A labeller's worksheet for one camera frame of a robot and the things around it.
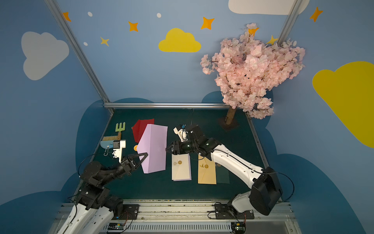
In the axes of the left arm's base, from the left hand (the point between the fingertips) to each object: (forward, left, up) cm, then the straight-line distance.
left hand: (147, 153), depth 62 cm
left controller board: (-25, +18, -32) cm, 44 cm away
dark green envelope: (+3, -39, -31) cm, 50 cm away
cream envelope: (+7, -13, -31) cm, 34 cm away
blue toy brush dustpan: (+24, +40, -31) cm, 56 cm away
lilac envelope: (+5, -2, +2) cm, 6 cm away
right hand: (+8, -9, -9) cm, 15 cm away
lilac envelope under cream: (+5, -19, -31) cm, 37 cm away
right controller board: (-24, -45, -32) cm, 60 cm away
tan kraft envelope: (+5, -30, -32) cm, 44 cm away
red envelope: (+38, +21, -31) cm, 53 cm away
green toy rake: (+35, +35, -32) cm, 59 cm away
